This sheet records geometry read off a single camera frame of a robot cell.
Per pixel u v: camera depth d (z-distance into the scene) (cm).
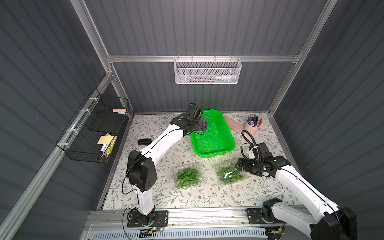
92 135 73
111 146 62
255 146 64
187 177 84
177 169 90
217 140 104
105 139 72
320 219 40
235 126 109
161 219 73
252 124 98
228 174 81
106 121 77
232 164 92
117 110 85
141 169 46
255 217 73
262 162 61
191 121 64
